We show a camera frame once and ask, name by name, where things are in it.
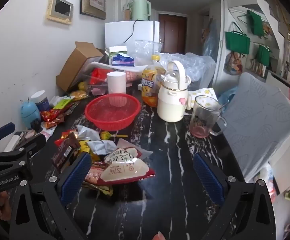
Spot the grey leaf print cushion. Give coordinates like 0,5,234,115
221,72,290,178

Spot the red plastic basket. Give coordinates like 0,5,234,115
84,93,142,131

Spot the green tote bag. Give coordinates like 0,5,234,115
247,9,265,37
225,22,251,55
256,44,271,67

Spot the hanging clear plastic cover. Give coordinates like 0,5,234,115
202,17,219,55

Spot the leaf print box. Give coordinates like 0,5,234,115
123,1,133,21

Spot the red gold print packet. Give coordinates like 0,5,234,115
40,109,67,129

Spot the clear zip bag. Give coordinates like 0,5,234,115
134,40,163,67

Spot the red printed paper bowl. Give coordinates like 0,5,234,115
125,70,142,82

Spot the brown cardboard box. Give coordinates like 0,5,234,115
56,41,105,93

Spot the white cabinet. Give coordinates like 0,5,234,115
270,97,290,193

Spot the green label packet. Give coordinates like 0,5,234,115
53,99,73,110

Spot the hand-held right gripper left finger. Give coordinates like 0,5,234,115
9,152,92,240

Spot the yellow black snack packet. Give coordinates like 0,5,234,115
79,140,100,162

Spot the blue tissue pack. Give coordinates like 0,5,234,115
112,53,135,67

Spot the blue robot toy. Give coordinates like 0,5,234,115
20,97,41,128

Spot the brown chocolate packet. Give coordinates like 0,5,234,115
51,132,82,173

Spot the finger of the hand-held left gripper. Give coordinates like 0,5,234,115
0,122,16,155
15,134,47,156

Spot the glass mug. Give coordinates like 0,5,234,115
189,95,228,138

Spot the iced tea bottle yellow cap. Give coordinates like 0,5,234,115
142,55,167,108

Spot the colourful patterned bag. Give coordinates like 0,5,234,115
224,51,244,75

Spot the yellow cereal snack bag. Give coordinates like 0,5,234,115
69,90,90,102

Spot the wall intercom panel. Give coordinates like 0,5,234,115
46,0,74,25

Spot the brown door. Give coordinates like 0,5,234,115
159,14,187,54

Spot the white refrigerator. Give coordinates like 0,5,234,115
104,20,160,53

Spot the red orange snack packet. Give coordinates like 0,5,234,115
60,129,78,141

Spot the blue plastic bag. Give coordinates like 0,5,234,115
217,87,238,111

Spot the brown wall hanging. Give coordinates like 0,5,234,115
201,27,211,41

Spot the silver foil packet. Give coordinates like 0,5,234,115
75,125,101,140
87,140,120,155

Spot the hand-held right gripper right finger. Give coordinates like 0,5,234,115
193,152,278,240

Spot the green white carton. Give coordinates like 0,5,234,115
109,46,128,60

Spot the yellow green lollipop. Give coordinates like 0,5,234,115
100,131,128,140

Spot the white toilet paper roll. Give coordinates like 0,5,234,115
106,71,127,107

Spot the smiley print paper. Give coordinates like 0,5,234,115
188,87,219,108

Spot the green electric kettle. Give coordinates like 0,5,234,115
131,0,152,21

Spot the black power cable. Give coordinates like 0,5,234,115
124,20,138,43

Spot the clear plastic bag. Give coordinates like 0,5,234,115
160,52,217,90

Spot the clear plastic container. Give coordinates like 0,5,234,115
81,72,108,97

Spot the cream kettle water bottle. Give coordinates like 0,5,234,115
157,60,192,122

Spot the white foam sheet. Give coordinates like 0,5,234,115
84,62,149,77

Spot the white lid dark jar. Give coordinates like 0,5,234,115
31,90,51,110

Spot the pink sausage snack packet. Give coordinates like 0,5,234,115
84,161,110,184

